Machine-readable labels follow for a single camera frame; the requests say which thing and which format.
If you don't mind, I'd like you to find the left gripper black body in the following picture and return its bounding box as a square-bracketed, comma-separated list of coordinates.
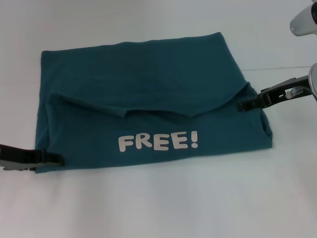
[0, 143, 46, 165]

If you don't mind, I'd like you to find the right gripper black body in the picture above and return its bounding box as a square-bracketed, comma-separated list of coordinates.
[259, 75, 311, 108]

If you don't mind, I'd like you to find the teal blue t-shirt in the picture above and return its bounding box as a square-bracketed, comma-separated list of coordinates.
[34, 31, 273, 174]

